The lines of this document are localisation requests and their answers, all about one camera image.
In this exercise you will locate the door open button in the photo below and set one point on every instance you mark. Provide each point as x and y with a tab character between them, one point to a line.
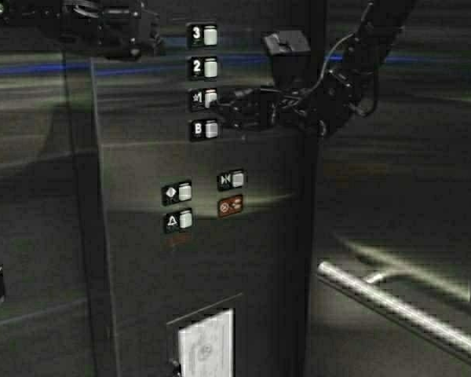
176	193

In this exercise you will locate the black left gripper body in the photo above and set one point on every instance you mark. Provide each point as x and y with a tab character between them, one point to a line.
116	30

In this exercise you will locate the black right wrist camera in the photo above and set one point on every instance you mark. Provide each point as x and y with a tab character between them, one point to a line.
289	52

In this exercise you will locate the floor 3 button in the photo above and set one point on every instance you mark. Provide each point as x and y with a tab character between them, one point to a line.
202	35

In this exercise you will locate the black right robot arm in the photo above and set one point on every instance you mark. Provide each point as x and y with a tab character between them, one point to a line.
364	52

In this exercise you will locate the floor 1 button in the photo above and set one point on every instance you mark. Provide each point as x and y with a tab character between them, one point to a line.
200	99

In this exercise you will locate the white certificate in frame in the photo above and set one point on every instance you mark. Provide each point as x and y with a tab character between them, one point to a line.
206	348

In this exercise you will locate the steel elevator handrail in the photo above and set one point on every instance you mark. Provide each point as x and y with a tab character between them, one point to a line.
444	335

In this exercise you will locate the floor 2 button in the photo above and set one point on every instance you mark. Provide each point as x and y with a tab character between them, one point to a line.
203	68

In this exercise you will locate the floor B button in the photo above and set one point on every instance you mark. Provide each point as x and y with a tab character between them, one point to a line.
204	129

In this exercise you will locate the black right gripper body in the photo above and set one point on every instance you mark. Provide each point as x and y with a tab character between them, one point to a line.
326	107

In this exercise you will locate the alarm bell button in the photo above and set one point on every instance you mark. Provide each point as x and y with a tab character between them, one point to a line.
178	221

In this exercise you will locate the door close button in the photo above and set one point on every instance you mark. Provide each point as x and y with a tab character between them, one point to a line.
231	179

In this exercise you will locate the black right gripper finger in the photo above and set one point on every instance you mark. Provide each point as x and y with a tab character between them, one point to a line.
243	101
246	121

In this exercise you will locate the red no smoking sign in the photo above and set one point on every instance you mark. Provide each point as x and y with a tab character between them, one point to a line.
230	206

